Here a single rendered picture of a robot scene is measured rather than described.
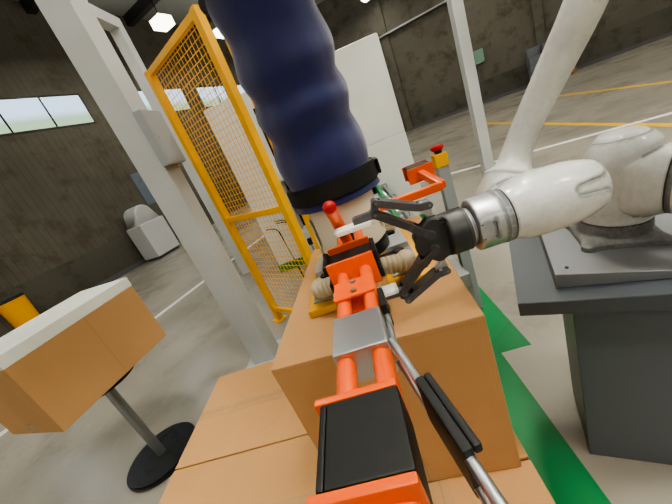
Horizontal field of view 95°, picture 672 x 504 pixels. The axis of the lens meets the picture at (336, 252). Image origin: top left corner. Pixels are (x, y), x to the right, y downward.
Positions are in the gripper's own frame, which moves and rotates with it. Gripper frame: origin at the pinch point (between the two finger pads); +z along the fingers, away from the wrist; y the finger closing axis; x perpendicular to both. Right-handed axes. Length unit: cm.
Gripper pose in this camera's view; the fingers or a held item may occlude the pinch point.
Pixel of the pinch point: (354, 265)
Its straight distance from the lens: 54.7
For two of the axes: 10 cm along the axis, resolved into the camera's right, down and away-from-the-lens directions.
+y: 3.6, 8.7, 3.4
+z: -9.3, 3.3, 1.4
